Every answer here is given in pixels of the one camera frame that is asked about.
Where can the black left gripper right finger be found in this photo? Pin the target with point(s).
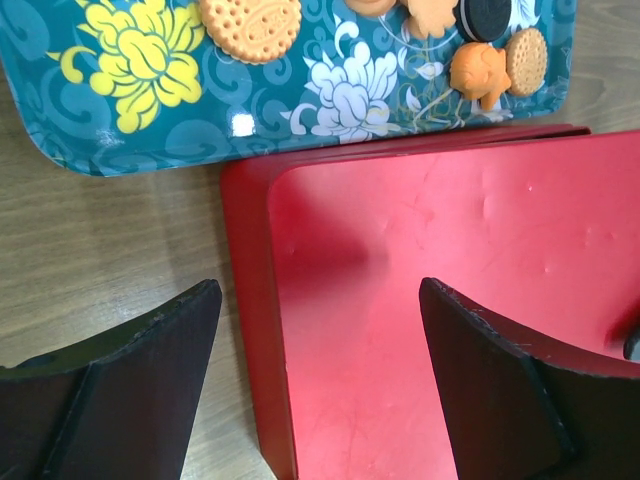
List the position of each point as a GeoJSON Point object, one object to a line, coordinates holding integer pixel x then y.
{"type": "Point", "coordinates": [519, 404]}

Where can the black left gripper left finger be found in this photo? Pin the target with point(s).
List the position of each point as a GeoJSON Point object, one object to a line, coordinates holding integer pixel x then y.
{"type": "Point", "coordinates": [118, 405]}

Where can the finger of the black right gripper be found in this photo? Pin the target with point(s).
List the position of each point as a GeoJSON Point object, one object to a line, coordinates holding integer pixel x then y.
{"type": "Point", "coordinates": [631, 346]}

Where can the red box lid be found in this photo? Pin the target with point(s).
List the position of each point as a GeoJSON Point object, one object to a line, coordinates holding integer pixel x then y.
{"type": "Point", "coordinates": [329, 248]}

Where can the large orange dotted cookie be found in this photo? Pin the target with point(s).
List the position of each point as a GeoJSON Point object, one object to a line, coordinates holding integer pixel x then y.
{"type": "Point", "coordinates": [526, 61]}

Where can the orange fish cookie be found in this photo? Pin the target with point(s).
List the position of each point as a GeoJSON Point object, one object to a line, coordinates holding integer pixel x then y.
{"type": "Point", "coordinates": [479, 72]}

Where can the teal floral tray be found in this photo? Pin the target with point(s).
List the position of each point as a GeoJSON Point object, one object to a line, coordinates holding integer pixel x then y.
{"type": "Point", "coordinates": [109, 88]}

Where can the black sandwich cookie lower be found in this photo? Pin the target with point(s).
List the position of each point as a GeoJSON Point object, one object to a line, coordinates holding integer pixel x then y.
{"type": "Point", "coordinates": [482, 20]}

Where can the orange flower cookie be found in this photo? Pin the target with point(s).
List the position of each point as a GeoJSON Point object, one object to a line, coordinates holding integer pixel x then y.
{"type": "Point", "coordinates": [430, 17]}

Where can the orange dotted sandwich cookie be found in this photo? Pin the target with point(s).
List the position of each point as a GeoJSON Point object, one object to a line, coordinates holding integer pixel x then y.
{"type": "Point", "coordinates": [252, 31]}

